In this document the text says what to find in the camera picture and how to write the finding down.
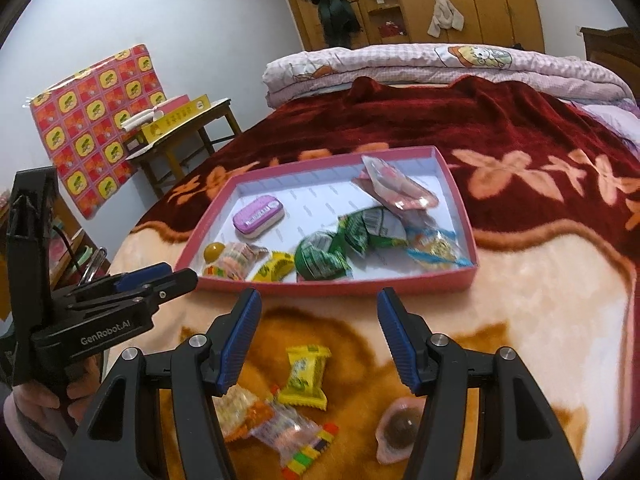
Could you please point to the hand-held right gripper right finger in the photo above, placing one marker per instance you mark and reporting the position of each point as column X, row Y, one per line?
column 397, row 345

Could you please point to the striped pastel candy packet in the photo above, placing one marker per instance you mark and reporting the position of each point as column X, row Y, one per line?
column 240, row 260

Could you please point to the hanging beige towel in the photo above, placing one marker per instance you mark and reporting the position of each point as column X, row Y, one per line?
column 445, row 15

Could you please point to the red yellow patterned board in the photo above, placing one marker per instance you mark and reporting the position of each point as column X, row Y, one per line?
column 90, row 125

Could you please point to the long yellow box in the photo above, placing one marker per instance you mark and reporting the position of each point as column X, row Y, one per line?
column 175, row 117

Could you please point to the red folded clothes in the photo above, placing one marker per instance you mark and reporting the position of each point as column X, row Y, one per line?
column 392, row 29

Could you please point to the pink shallow cardboard box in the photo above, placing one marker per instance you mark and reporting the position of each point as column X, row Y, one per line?
column 320, row 195

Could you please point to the blue yellow snack packet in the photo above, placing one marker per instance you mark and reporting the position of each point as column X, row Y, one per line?
column 437, row 250

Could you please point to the purple rectangular tin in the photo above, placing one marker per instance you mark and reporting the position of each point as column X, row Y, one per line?
column 257, row 215

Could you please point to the red floral plush blanket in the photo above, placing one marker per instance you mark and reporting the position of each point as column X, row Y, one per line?
column 525, row 125

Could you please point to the folded pink checkered quilt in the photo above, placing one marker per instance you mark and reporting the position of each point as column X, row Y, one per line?
column 400, row 60

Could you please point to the pink clear snack packet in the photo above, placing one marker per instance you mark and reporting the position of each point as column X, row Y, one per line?
column 395, row 187

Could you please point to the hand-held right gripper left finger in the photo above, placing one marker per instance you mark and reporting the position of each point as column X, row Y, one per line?
column 240, row 342

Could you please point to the wooden side table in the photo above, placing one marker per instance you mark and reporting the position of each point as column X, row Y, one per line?
column 167, row 149

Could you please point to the person's left forearm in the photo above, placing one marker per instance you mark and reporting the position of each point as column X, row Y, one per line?
column 30, row 442

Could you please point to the yellow candy packet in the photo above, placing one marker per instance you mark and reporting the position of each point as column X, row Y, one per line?
column 272, row 267
column 305, row 375

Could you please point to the hanging dark clothes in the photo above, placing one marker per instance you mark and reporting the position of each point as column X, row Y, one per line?
column 335, row 15

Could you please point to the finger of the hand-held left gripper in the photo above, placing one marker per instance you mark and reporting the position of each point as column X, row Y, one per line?
column 172, row 285
column 142, row 274

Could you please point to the orange snack packet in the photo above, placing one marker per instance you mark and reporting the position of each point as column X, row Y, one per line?
column 240, row 410

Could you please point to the white plastic item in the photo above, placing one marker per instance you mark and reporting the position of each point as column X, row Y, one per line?
column 140, row 119

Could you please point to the metal spring clip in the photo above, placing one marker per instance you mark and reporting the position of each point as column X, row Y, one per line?
column 95, row 265

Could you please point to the wooden headboard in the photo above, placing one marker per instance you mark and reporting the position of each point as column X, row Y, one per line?
column 615, row 50

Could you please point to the clear packet with colourful strip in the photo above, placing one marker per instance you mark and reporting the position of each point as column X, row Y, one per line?
column 290, row 430

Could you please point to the brown ball in wrapper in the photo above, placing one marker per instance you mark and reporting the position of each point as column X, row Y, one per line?
column 400, row 427

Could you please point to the person's left hand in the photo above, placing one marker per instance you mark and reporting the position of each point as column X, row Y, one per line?
column 85, row 387

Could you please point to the wooden wardrobe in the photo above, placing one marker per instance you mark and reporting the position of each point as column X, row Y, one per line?
column 490, row 0

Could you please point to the purple bed sheet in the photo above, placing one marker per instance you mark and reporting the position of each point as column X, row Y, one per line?
column 620, row 117

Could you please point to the green snack packet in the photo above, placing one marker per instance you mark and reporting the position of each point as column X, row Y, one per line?
column 372, row 230
column 320, row 257

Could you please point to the yellow round candy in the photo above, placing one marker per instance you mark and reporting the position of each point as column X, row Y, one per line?
column 214, row 252

